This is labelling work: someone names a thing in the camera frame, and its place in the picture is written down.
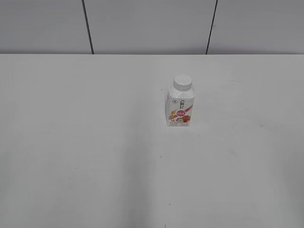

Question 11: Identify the white plastic bottle cap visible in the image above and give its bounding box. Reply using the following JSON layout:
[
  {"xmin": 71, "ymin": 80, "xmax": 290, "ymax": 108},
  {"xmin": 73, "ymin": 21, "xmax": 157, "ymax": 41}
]
[{"xmin": 173, "ymin": 75, "xmax": 192, "ymax": 91}]

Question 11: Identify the white Yili yogurt bottle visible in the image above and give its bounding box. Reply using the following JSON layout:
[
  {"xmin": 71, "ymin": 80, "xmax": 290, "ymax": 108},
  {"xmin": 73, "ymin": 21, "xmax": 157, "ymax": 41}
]
[{"xmin": 166, "ymin": 83, "xmax": 195, "ymax": 126}]

